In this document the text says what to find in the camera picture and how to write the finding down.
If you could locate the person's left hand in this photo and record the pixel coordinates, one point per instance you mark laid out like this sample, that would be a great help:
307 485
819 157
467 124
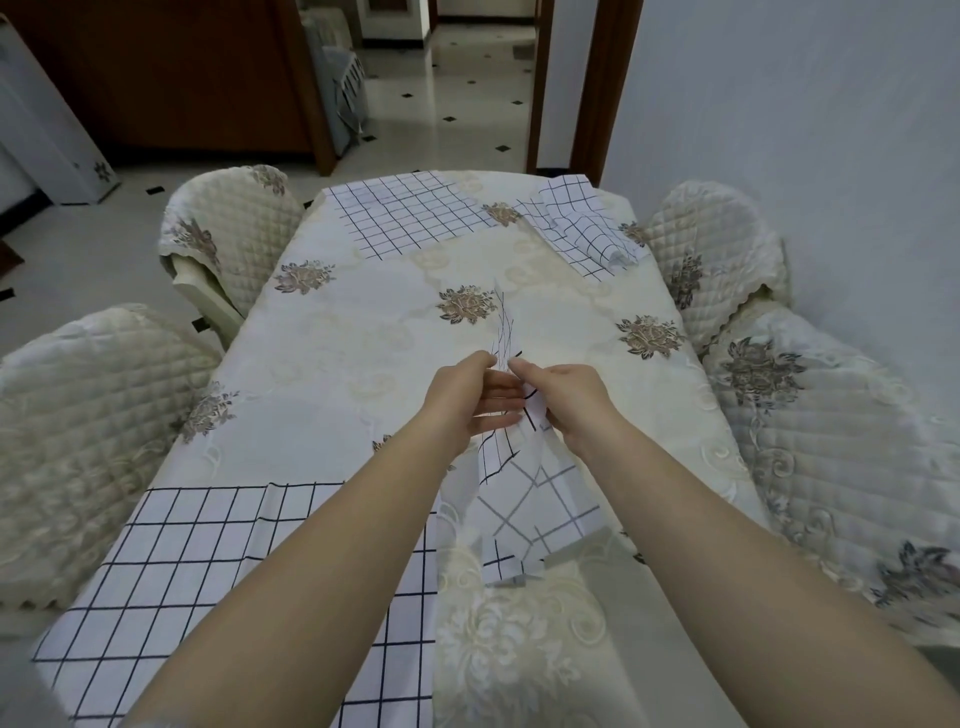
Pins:
454 405

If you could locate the person's right hand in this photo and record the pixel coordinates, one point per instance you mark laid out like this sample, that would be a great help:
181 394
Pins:
577 401

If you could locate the person's left middle finger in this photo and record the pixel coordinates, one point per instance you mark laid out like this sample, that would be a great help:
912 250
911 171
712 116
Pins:
504 402

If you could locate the person's left thumb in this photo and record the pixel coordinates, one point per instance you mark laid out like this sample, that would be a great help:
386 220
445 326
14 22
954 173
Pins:
476 362

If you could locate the person's right thumb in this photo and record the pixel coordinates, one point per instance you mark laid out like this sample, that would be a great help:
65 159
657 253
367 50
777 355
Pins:
531 367

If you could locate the person's left forearm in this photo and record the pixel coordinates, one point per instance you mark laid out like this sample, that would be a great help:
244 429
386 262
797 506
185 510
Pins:
315 570

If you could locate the person's right forearm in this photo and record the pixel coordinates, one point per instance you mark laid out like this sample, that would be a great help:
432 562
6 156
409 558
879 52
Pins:
735 577

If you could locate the cream floral embroidered tablecloth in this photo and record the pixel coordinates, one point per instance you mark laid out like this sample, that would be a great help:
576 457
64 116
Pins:
360 360

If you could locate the folded white grid-patterned cloth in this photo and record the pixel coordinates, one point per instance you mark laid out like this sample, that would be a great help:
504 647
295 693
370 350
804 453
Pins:
581 225

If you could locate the chair with cream quilted cover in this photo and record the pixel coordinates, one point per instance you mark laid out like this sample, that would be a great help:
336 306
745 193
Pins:
225 225
82 442
712 240
847 450

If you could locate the grey sofa with grid cover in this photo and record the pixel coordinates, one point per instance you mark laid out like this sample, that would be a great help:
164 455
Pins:
341 82

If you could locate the large white grid-patterned cloth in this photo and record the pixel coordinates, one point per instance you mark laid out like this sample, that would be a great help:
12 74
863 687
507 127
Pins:
195 570

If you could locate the brown wooden door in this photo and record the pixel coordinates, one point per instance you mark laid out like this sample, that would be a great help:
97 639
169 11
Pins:
172 67

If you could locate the white appliance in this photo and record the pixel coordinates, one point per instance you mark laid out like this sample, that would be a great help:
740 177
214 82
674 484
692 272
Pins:
52 127

